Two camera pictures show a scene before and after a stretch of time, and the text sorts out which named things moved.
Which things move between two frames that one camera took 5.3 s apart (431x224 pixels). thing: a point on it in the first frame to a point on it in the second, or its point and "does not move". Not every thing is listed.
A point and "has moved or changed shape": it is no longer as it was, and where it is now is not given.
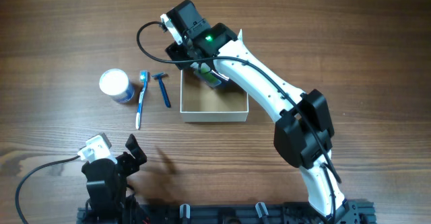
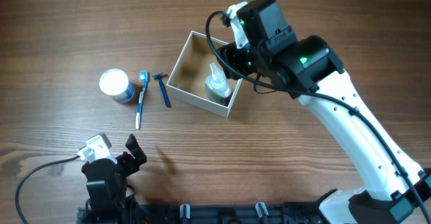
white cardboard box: [200, 102] has moved or changed shape
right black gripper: [174, 51] to [229, 53]
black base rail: [359, 212] does not move
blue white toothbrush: [143, 77] does not move
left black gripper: [132, 166] does not move
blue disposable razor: [161, 77] does not move
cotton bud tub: [114, 83] does not move
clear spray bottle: [203, 72] to [217, 89]
